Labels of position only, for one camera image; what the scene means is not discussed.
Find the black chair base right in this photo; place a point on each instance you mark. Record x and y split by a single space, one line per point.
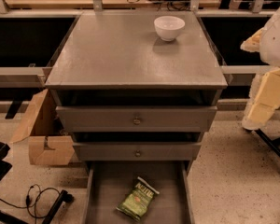
273 144

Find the top grey drawer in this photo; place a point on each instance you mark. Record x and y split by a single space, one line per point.
80 119

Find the cardboard box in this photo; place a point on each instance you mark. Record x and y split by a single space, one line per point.
39 126

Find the green jalapeno chip bag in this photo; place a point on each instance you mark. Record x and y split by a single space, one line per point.
137 202

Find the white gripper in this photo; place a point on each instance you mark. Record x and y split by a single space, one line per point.
276 42

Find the bottom open grey drawer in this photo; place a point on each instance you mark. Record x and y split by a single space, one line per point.
111 181

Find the white ceramic bowl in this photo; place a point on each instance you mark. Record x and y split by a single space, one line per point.
168 28

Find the middle grey drawer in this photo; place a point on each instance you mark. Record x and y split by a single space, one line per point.
137 151

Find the grey drawer cabinet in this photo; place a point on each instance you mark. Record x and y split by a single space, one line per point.
119 49

